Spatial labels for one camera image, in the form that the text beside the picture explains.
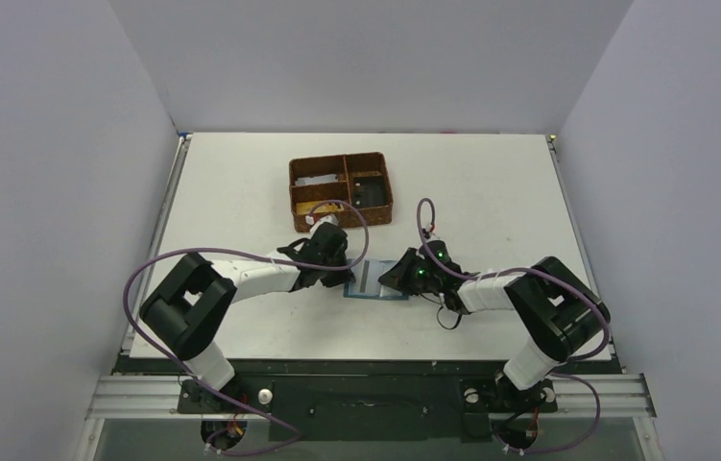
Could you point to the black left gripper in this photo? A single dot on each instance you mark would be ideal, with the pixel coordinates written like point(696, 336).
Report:
point(332, 255)

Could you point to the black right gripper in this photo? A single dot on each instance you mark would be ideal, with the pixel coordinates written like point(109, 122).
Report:
point(402, 272)

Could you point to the blue leather card holder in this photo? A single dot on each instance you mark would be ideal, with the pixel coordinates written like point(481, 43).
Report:
point(350, 286)

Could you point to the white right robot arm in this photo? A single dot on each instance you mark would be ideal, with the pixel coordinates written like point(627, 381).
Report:
point(560, 313)

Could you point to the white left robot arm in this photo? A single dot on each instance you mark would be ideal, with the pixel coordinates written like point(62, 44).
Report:
point(187, 308)

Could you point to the gold card in basket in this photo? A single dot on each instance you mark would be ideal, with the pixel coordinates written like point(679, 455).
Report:
point(304, 208)

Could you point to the silver cards in basket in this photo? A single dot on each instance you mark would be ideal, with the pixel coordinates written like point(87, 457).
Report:
point(315, 180)

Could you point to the black items in basket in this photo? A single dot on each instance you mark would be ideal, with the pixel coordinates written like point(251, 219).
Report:
point(369, 191)

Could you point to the brown woven divided basket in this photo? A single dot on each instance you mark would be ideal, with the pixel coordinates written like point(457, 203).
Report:
point(348, 167)

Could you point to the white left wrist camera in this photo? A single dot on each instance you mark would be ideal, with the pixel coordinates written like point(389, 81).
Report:
point(314, 222)

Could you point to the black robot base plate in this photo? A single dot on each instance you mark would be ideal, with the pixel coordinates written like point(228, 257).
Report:
point(357, 400)

